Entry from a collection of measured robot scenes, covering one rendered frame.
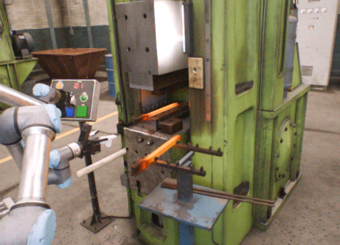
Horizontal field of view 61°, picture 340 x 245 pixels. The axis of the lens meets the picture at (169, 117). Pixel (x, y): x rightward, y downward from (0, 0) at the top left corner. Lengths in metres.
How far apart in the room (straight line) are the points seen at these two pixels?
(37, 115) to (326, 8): 6.06
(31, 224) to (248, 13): 1.56
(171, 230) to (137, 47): 1.17
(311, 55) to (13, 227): 6.31
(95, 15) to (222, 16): 8.92
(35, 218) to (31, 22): 10.04
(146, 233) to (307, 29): 5.43
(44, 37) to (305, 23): 8.07
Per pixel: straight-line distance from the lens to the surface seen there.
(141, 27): 1.71
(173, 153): 1.73
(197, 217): 1.45
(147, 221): 2.24
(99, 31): 10.29
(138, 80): 1.78
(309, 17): 6.69
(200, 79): 1.65
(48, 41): 11.14
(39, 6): 11.08
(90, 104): 2.03
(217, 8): 1.59
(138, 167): 1.33
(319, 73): 6.77
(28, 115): 1.18
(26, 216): 0.99
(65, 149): 1.46
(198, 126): 1.76
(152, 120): 1.79
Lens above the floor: 1.57
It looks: 19 degrees down
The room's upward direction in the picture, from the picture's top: 3 degrees counter-clockwise
